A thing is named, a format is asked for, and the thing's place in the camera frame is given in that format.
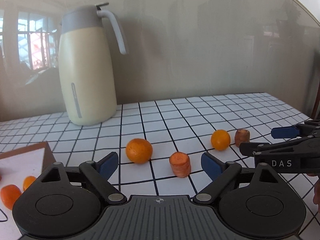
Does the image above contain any large orange fruit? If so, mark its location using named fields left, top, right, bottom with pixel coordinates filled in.
left=210, top=129, right=231, bottom=151

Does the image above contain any orange carrot chunk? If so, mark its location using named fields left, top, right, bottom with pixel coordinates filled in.
left=169, top=152, right=191, bottom=178

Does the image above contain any brown-topped carrot chunk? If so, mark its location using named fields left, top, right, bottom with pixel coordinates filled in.
left=234, top=129, right=250, bottom=147

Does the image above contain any person's right hand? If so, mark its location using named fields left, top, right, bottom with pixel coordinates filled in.
left=313, top=179, right=320, bottom=209

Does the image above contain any mandarin orange with spots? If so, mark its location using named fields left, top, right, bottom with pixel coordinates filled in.
left=125, top=138, right=153, bottom=164

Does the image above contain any small kumquat orange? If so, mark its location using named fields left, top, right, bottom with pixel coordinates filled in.
left=23, top=176, right=37, bottom=191

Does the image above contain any white tray brown rim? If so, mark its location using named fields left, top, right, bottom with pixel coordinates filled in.
left=1, top=142, right=55, bottom=239

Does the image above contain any small orange in tray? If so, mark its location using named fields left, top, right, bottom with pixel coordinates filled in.
left=1, top=184, right=22, bottom=210

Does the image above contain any cream thermos jug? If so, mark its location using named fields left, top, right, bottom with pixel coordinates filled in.
left=58, top=4, right=129, bottom=126

